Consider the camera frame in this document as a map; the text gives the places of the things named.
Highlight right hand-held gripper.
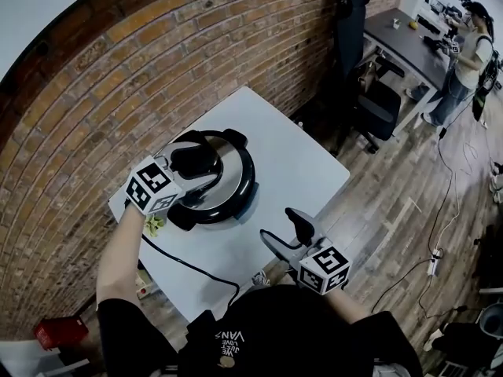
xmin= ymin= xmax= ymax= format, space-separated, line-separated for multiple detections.
xmin=259 ymin=207 xmax=352 ymax=296

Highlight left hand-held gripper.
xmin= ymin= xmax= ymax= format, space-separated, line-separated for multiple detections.
xmin=124 ymin=140 xmax=223 ymax=216

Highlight silver rice cooker lid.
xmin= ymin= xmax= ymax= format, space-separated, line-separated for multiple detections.
xmin=172 ymin=130 xmax=244 ymax=211

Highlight black silver rice cooker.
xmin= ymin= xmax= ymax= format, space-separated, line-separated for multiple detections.
xmin=166 ymin=128 xmax=261 ymax=233

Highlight person's right forearm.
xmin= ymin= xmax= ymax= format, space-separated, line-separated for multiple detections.
xmin=321 ymin=284 xmax=371 ymax=326

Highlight person's left forearm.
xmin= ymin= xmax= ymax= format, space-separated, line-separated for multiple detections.
xmin=95 ymin=205 xmax=159 ymax=310

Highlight crumpled yellow-green tag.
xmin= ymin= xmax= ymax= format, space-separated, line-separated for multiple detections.
xmin=142 ymin=214 xmax=167 ymax=240

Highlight person's black shirt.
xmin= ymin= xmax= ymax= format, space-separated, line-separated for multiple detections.
xmin=97 ymin=284 xmax=424 ymax=377

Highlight white socket box red button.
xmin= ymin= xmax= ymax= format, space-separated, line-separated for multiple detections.
xmin=134 ymin=269 xmax=155 ymax=301

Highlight white power strip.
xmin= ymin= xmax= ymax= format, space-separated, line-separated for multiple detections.
xmin=427 ymin=248 xmax=444 ymax=277

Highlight black office chair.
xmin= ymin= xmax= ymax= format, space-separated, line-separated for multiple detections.
xmin=325 ymin=0 xmax=406 ymax=157

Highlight tan bag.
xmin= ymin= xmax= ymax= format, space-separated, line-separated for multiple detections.
xmin=356 ymin=62 xmax=380 ymax=90

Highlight black bag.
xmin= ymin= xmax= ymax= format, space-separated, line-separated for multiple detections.
xmin=439 ymin=320 xmax=493 ymax=369

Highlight white shoes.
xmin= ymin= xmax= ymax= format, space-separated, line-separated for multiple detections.
xmin=488 ymin=162 xmax=503 ymax=204

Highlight dark grey desk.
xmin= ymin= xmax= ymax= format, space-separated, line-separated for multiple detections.
xmin=363 ymin=6 xmax=457 ymax=137

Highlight grey waste bin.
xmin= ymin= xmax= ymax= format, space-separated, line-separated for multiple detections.
xmin=476 ymin=302 xmax=503 ymax=346

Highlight black object on desk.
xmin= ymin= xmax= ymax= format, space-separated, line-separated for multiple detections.
xmin=421 ymin=35 xmax=446 ymax=51

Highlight black power cable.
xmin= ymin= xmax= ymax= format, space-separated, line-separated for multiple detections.
xmin=140 ymin=233 xmax=241 ymax=310

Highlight long floor cable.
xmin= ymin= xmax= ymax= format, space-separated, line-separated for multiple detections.
xmin=369 ymin=127 xmax=472 ymax=321

